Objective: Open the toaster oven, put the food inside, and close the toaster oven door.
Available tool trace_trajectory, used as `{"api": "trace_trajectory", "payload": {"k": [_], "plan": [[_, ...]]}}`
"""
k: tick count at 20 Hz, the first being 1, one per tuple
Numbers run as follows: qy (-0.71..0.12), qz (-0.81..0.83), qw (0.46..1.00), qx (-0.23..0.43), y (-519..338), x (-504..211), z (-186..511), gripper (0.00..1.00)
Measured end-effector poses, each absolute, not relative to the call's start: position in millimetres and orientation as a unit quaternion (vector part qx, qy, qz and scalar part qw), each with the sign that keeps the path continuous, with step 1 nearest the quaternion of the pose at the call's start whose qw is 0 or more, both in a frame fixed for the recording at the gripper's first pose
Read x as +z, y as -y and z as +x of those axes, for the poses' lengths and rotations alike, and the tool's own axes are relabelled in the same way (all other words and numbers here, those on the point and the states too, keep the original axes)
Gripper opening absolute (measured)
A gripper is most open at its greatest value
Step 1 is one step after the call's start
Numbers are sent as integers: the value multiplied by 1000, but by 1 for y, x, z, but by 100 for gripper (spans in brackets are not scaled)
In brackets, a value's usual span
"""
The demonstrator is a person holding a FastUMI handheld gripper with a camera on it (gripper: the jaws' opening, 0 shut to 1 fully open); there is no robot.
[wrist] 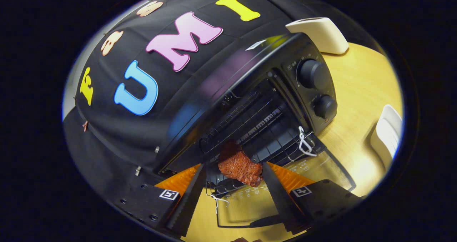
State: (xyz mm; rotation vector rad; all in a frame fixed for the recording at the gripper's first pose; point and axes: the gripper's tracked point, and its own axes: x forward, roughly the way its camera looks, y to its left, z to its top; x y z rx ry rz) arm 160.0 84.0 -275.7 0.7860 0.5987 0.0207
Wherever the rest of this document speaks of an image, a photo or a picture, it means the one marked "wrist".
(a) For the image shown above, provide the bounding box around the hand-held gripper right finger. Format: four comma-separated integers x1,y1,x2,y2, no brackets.
262,162,363,235

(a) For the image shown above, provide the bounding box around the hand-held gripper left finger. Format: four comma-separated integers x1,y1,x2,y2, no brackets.
114,163,207,237

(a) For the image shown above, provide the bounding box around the reddish brown steak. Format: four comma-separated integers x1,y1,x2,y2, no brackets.
217,141,263,187

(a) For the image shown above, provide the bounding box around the black toaster oven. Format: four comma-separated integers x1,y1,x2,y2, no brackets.
153,32,357,229

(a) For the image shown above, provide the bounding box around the white bread toaster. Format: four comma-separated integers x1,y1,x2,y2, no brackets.
286,17,349,55

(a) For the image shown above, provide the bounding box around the black backdrop cloth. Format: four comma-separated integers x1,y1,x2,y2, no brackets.
62,0,322,201

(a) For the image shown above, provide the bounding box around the white rectangular plate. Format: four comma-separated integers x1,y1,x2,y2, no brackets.
370,105,403,171

